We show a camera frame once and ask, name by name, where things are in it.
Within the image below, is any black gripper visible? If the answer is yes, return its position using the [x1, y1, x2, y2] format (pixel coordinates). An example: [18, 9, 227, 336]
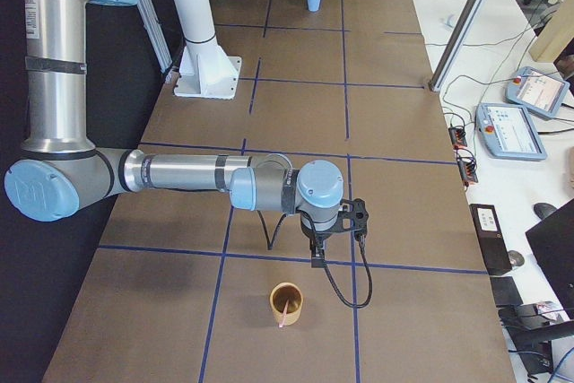
[300, 215, 342, 268]

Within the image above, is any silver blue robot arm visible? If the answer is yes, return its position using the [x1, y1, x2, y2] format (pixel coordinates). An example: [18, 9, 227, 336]
[1, 0, 162, 275]

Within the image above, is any tan bamboo cup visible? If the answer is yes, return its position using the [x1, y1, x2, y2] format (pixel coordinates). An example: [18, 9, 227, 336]
[269, 283, 303, 328]

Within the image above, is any black orange connector board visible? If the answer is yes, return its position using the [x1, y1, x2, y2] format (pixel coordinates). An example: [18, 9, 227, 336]
[457, 156, 478, 187]
[448, 126, 467, 150]

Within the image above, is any black power adapter box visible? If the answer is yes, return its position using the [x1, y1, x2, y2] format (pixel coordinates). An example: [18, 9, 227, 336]
[469, 204, 512, 276]

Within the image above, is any near teach pendant tablet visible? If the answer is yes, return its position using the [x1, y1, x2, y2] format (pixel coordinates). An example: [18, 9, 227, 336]
[475, 103, 547, 161]

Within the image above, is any teach pendant tablet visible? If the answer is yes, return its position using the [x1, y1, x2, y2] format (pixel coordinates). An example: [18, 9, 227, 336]
[475, 103, 547, 161]
[506, 66, 570, 119]

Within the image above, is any black computer mouse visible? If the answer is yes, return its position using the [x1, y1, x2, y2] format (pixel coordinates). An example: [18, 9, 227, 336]
[533, 202, 557, 220]

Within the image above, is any black monitor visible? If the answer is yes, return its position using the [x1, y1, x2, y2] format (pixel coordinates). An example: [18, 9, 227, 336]
[526, 200, 574, 318]

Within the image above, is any far teach pendant tablet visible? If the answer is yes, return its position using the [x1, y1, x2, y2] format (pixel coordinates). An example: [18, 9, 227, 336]
[506, 66, 570, 119]

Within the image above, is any black braided camera cable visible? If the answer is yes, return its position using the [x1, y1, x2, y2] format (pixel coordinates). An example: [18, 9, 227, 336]
[320, 232, 374, 309]

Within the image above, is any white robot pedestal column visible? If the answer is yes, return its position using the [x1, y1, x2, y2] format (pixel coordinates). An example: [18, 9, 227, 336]
[174, 0, 242, 100]

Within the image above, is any aluminium frame post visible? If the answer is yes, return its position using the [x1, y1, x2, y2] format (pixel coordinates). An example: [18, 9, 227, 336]
[429, 0, 485, 92]

